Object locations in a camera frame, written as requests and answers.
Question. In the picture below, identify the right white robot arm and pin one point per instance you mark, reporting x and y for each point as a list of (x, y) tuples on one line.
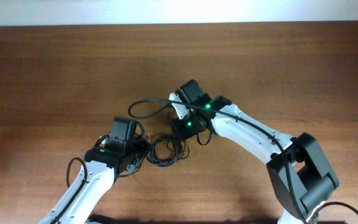
[(301, 175)]

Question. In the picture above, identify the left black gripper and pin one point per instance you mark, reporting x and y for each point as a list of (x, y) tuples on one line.
[(143, 147)]

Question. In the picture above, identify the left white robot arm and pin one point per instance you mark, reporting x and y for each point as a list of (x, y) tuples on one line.
[(120, 153)]

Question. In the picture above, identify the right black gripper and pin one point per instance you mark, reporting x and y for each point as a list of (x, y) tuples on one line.
[(177, 129)]

